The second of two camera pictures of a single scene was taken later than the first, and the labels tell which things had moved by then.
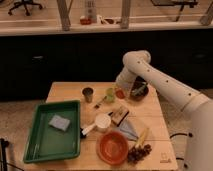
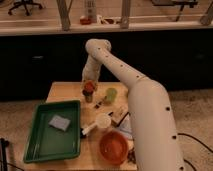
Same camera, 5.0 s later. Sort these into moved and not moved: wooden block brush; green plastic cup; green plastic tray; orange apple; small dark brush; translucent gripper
Moved: translucent gripper; orange apple
Not moved: wooden block brush; small dark brush; green plastic cup; green plastic tray
